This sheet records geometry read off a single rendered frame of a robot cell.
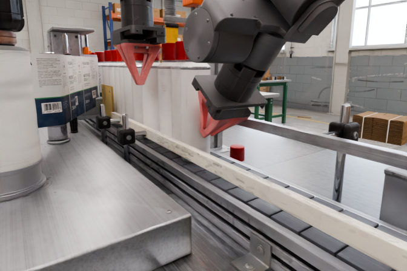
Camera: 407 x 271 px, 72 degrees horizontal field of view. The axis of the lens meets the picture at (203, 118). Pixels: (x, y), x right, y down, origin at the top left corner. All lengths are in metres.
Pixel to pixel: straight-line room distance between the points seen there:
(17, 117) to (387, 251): 0.40
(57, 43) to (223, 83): 0.64
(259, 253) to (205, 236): 0.08
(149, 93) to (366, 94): 5.84
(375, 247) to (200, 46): 0.24
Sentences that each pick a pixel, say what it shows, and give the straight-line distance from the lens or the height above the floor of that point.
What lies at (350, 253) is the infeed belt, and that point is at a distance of 0.31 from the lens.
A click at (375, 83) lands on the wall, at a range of 6.22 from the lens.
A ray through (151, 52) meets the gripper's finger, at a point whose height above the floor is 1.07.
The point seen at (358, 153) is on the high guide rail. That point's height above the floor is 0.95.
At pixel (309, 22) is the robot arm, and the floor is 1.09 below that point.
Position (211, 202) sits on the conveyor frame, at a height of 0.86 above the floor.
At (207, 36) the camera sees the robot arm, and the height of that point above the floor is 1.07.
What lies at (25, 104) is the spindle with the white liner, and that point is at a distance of 0.42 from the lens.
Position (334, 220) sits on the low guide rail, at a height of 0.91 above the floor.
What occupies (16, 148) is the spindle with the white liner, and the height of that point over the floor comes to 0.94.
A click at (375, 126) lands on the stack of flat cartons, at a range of 4.52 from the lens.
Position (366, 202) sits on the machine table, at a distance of 0.53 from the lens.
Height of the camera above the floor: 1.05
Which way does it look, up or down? 11 degrees down
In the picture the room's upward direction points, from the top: straight up
